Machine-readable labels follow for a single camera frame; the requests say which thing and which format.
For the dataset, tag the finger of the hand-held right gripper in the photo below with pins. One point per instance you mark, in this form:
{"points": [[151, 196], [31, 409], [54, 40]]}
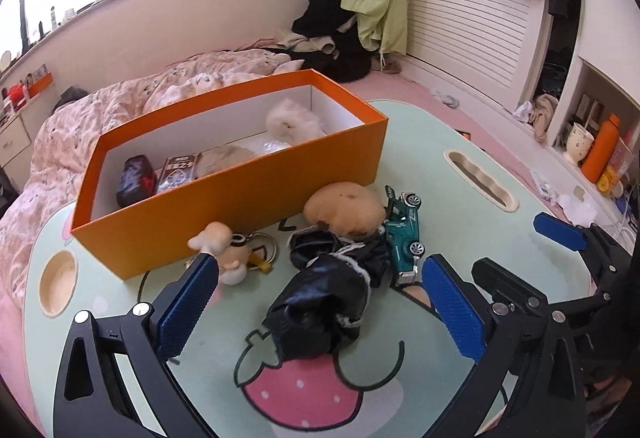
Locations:
{"points": [[557, 229], [505, 283]]}

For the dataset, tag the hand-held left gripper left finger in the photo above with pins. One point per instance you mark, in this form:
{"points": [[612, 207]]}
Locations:
{"points": [[187, 313]]}

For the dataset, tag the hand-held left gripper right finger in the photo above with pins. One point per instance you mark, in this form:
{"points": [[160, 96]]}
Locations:
{"points": [[452, 313]]}

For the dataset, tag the green toy car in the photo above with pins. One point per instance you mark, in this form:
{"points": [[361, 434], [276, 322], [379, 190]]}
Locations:
{"points": [[402, 228]]}

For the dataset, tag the orange cardboard box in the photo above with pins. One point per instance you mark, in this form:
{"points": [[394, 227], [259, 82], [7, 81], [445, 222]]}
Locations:
{"points": [[250, 198]]}

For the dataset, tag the brown card box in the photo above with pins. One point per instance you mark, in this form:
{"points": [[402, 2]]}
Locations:
{"points": [[175, 173]]}

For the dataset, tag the black embossed case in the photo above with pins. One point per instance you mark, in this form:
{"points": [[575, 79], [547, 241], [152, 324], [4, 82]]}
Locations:
{"points": [[135, 180]]}

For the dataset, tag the brown capybara plush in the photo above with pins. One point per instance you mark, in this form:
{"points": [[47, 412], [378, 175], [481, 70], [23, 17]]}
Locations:
{"points": [[345, 208]]}

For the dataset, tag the brown fur pompom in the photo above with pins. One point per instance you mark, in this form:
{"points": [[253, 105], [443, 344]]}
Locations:
{"points": [[225, 158]]}

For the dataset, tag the white fur pompom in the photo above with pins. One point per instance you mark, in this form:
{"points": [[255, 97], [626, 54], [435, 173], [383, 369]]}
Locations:
{"points": [[292, 121]]}

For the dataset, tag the green cartoon printed desktop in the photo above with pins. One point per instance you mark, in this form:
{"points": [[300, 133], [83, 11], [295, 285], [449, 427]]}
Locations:
{"points": [[450, 238]]}

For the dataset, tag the white dotted mug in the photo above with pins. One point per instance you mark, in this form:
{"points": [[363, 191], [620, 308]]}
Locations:
{"points": [[580, 142]]}

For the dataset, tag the orange bottle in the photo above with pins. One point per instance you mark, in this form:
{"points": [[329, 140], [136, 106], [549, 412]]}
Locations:
{"points": [[600, 148]]}

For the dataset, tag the beige cloth bundle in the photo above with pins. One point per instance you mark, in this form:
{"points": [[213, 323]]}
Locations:
{"points": [[542, 116]]}

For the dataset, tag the white sock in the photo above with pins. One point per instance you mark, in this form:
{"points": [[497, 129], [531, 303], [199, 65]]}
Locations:
{"points": [[447, 99]]}

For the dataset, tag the pink floral quilt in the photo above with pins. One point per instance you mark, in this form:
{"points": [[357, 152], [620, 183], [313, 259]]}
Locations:
{"points": [[75, 128]]}

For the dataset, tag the white slatted wardrobe door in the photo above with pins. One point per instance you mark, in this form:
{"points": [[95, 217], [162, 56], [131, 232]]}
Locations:
{"points": [[475, 18]]}

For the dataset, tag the white drawer cabinet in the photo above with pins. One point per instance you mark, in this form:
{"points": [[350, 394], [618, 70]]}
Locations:
{"points": [[15, 138]]}

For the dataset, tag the small orange tray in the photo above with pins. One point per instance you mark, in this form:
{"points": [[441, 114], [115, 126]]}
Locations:
{"points": [[41, 86]]}

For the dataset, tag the red container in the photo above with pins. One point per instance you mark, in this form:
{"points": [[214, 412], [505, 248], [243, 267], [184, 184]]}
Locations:
{"points": [[17, 94]]}

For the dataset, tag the beige crumpled garment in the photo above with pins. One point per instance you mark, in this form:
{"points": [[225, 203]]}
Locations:
{"points": [[305, 42]]}

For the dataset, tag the round white mirror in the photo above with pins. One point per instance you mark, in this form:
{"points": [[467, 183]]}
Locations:
{"points": [[6, 62]]}

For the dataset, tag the black clothes pile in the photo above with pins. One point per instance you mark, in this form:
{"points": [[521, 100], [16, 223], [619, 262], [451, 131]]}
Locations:
{"points": [[320, 8]]}

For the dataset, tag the white wall shelf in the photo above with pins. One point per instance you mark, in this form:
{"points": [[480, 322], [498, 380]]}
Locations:
{"points": [[575, 83]]}

